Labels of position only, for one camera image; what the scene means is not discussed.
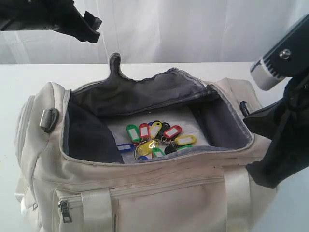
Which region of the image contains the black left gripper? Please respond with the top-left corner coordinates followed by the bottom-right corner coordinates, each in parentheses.
top-left (0, 0), bottom-right (101, 44)

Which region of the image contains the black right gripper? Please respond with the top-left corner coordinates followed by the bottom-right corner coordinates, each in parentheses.
top-left (243, 77), bottom-right (309, 189)

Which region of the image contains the cream duffel bag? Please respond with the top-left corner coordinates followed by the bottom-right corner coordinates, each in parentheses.
top-left (15, 53), bottom-right (277, 232)

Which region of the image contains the white backdrop curtain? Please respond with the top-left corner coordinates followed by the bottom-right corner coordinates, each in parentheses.
top-left (0, 0), bottom-right (309, 64)

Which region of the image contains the colourful key tag bunch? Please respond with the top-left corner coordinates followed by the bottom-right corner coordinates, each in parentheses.
top-left (117, 120), bottom-right (197, 161)

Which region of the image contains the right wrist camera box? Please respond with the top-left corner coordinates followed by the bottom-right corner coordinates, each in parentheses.
top-left (250, 14), bottom-right (309, 91)

